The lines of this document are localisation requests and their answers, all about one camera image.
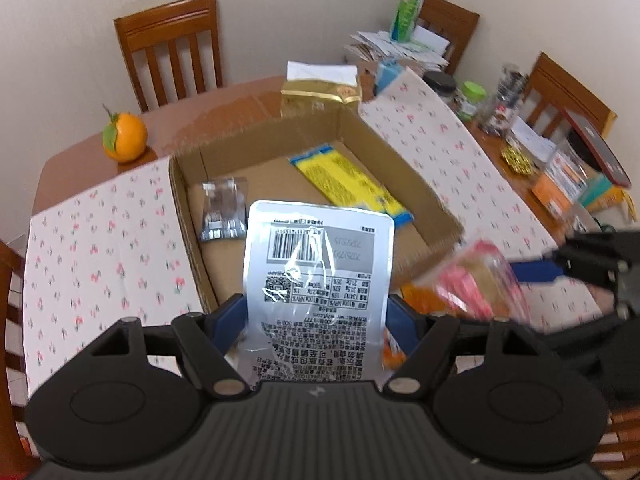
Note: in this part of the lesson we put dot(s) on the wooden chair left side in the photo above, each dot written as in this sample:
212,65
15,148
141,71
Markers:
16,462

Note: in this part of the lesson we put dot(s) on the green lid jar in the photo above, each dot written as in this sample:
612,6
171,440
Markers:
469,99

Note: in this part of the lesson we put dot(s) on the white barcode snack pouch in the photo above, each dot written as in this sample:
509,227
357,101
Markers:
316,280

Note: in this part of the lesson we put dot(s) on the wooden chair far side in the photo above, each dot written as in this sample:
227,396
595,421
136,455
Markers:
182,27

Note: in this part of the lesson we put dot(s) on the pile of papers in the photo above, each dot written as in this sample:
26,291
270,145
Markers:
424,48

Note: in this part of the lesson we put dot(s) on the clear glass jar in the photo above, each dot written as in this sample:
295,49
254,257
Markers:
498,114

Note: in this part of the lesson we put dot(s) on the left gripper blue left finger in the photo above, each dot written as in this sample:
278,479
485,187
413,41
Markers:
203,340

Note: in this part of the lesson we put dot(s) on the gold tissue pack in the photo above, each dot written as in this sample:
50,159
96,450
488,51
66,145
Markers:
316,87

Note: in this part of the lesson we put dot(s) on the orange fruit with leaf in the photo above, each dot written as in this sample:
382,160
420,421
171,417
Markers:
124,138

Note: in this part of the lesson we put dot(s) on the pink red snack packet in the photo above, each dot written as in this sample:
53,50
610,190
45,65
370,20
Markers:
478,283

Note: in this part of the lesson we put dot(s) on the wooden chair right far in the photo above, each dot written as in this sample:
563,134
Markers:
452,22

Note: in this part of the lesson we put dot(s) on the green white carton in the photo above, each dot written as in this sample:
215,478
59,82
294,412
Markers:
404,21

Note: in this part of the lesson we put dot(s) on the wooden chair right near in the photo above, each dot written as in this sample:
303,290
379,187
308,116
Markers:
553,88

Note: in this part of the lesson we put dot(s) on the wooden chair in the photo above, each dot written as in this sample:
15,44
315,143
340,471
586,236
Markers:
553,88
16,462
182,27
452,22

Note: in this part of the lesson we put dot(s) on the orange brown spicy snack bag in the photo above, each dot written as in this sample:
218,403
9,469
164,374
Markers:
415,304

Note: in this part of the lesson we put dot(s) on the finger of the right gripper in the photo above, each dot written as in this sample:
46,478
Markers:
537,271

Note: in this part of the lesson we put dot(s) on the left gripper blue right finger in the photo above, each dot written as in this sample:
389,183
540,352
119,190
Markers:
427,341

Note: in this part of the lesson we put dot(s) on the open cardboard box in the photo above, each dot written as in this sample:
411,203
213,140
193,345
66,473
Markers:
261,155

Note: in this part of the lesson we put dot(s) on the yellow blue snack bag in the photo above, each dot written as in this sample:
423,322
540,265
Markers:
344,184

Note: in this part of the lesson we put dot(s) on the gold foil candies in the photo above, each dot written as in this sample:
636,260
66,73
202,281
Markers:
517,161

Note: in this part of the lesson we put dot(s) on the silver perforated snack packet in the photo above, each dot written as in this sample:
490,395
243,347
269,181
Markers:
225,209

